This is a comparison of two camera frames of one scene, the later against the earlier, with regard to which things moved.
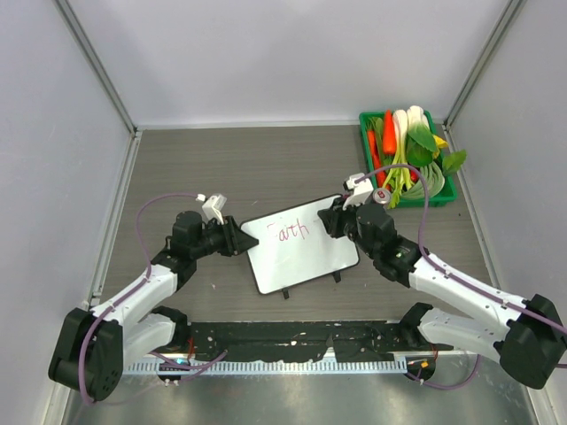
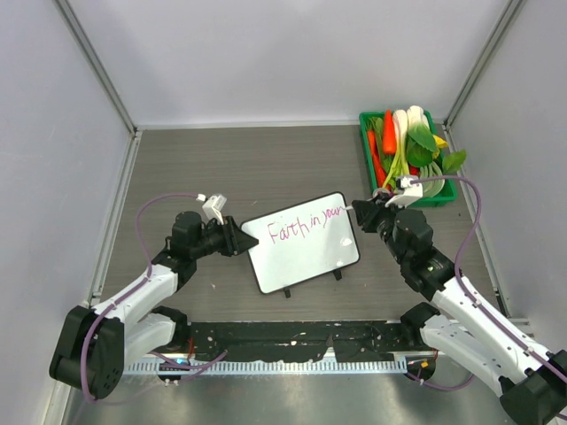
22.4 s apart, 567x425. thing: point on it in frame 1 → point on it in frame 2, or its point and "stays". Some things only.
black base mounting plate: x=349 y=341 stays
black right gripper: x=333 y=216 → x=368 y=212
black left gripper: x=235 y=240 stays
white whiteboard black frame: x=296 y=246 stays
